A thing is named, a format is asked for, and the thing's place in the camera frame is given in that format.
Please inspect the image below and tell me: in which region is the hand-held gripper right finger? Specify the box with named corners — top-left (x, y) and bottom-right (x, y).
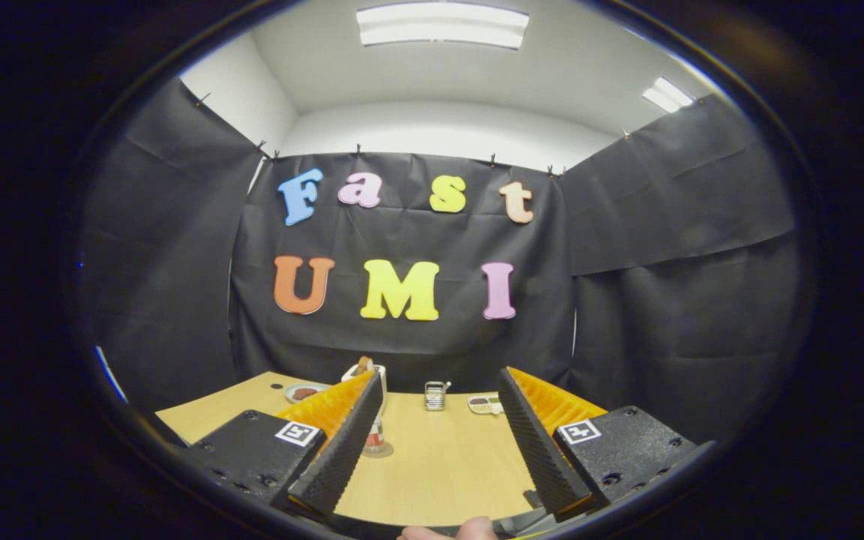
top-left (497, 366), bottom-right (703, 524)

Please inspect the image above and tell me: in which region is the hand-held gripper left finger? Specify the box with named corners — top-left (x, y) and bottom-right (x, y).
top-left (184, 370), bottom-right (386, 518)

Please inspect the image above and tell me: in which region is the round plate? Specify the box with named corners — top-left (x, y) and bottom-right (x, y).
top-left (284, 382), bottom-right (330, 404)

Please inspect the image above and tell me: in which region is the wooden table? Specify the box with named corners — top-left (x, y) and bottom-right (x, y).
top-left (156, 371), bottom-right (545, 527)

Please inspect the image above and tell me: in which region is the small ceiling light panel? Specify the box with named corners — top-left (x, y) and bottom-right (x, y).
top-left (643, 77), bottom-right (694, 113)

